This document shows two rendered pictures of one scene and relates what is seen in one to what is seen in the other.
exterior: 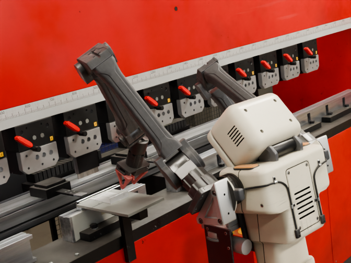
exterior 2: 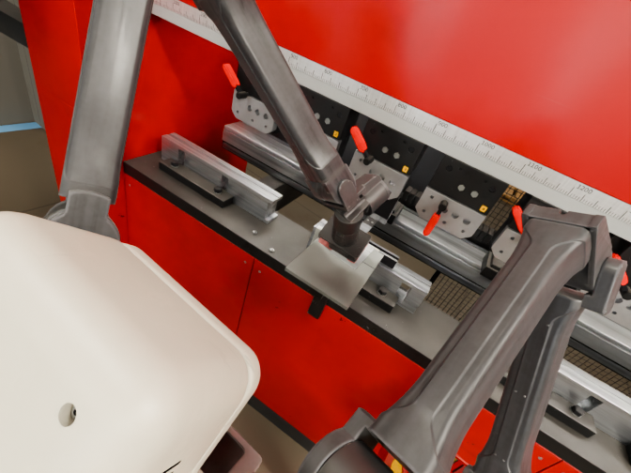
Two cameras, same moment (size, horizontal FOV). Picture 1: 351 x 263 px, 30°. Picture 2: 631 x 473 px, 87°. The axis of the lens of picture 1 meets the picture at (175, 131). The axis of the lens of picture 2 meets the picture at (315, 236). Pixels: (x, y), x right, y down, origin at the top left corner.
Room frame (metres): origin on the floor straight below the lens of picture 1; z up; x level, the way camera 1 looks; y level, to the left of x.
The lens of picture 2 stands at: (1.82, -0.37, 1.57)
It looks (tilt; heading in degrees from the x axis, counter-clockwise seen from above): 37 degrees down; 65
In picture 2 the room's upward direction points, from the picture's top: 21 degrees clockwise
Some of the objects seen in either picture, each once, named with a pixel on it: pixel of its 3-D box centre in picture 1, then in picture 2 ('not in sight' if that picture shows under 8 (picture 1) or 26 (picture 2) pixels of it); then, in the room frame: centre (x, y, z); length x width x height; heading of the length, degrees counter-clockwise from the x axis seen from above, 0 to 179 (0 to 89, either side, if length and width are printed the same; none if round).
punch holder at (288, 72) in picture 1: (284, 62); not in sight; (3.30, -0.60, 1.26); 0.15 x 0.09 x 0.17; 137
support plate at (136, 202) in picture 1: (119, 202); (338, 262); (2.19, 0.23, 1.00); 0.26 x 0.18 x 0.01; 47
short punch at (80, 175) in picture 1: (86, 163); (376, 203); (2.29, 0.34, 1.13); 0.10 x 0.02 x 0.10; 137
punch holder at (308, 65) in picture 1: (304, 56); not in sight; (3.45, -0.73, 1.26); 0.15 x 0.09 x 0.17; 137
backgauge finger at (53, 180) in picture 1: (62, 189); (377, 213); (2.40, 0.46, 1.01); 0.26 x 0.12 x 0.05; 47
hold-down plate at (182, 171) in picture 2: not in sight; (195, 182); (1.81, 0.70, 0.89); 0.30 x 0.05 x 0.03; 137
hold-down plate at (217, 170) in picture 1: (208, 177); (532, 390); (2.70, -0.12, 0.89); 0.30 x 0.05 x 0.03; 137
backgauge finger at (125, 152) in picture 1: (141, 157); (501, 282); (2.72, 0.16, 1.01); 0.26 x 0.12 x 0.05; 47
